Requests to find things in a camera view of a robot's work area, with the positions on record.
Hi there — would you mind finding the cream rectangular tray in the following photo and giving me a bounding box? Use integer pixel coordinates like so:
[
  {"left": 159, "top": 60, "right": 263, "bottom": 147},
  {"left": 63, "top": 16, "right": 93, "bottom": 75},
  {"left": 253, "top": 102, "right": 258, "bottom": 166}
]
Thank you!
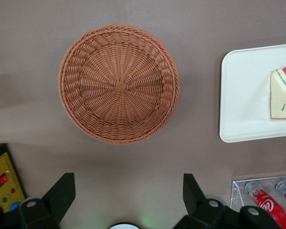
[{"left": 219, "top": 42, "right": 286, "bottom": 144}]

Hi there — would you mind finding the triangular sandwich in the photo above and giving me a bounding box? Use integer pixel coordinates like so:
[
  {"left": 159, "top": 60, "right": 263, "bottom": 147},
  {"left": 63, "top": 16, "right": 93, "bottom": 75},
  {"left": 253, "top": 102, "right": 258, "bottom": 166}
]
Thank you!
[{"left": 269, "top": 66, "right": 286, "bottom": 121}]

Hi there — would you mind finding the clear acrylic bottle rack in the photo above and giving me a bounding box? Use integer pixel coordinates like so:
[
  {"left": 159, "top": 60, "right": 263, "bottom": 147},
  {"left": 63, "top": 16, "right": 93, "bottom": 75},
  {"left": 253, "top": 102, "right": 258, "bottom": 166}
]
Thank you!
[{"left": 230, "top": 174, "right": 286, "bottom": 229}]

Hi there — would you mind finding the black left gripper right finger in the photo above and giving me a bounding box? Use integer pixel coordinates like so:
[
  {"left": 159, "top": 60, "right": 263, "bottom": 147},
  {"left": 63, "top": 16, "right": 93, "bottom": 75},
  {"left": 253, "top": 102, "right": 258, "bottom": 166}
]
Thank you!
[{"left": 176, "top": 173, "right": 230, "bottom": 229}]

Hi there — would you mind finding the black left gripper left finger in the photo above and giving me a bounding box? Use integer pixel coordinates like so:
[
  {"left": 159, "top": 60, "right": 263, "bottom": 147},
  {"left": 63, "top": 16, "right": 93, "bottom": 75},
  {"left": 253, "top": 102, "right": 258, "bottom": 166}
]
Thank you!
[{"left": 18, "top": 172, "right": 76, "bottom": 229}]

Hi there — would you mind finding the brown round wicker basket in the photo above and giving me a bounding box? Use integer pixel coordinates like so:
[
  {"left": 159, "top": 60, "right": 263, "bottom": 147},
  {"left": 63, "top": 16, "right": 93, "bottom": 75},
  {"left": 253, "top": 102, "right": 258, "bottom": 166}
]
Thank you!
[{"left": 58, "top": 23, "right": 182, "bottom": 146}]

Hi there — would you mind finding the yellow emergency stop box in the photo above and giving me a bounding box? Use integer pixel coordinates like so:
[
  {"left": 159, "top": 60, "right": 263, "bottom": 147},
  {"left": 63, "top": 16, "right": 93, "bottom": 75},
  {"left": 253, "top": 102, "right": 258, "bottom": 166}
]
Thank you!
[{"left": 0, "top": 143, "right": 27, "bottom": 213}]

